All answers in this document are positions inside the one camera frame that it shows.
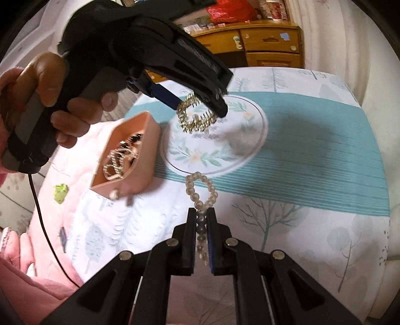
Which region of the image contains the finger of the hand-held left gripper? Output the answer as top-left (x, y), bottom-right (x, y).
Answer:
top-left (137, 71), bottom-right (182, 111)
top-left (131, 20), bottom-right (233, 118)

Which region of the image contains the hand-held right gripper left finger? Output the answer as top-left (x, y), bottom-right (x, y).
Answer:
top-left (40, 208), bottom-right (199, 325)

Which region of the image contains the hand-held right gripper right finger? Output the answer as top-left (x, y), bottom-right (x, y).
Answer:
top-left (206, 208), bottom-right (365, 325)

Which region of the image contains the gold hair comb clip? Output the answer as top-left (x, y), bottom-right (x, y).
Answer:
top-left (175, 93), bottom-right (219, 133)

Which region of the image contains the pearl bracelet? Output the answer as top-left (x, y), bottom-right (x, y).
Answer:
top-left (184, 171), bottom-right (219, 266)

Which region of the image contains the pink storage box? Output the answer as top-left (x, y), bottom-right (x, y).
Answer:
top-left (89, 112), bottom-right (161, 201)

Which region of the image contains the rose gold chain bracelet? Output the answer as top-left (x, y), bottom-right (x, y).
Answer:
top-left (102, 147), bottom-right (140, 182)

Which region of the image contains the person's left forearm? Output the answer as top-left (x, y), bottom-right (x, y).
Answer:
top-left (0, 123), bottom-right (10, 186)

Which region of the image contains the person's left hand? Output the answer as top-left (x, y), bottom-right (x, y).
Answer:
top-left (0, 51), bottom-right (119, 149)

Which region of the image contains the red bag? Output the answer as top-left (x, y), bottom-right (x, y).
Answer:
top-left (204, 0), bottom-right (258, 26)

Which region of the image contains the wooden dresser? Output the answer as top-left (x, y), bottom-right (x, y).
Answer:
top-left (147, 19), bottom-right (305, 85)

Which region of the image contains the red patterned container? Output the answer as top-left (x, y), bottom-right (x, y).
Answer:
top-left (258, 0), bottom-right (286, 21)

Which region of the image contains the pink quilted blanket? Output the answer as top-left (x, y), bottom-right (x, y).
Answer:
top-left (19, 115), bottom-right (138, 282)

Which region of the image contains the tree print tablecloth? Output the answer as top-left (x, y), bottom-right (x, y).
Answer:
top-left (54, 65), bottom-right (391, 325)

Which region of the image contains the small green object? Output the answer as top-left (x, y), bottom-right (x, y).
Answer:
top-left (53, 184), bottom-right (69, 205)

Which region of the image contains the person's pink clothing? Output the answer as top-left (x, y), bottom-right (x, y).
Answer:
top-left (0, 228), bottom-right (85, 325)

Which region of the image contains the black cable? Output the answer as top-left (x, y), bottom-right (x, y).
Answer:
top-left (28, 171), bottom-right (83, 286)

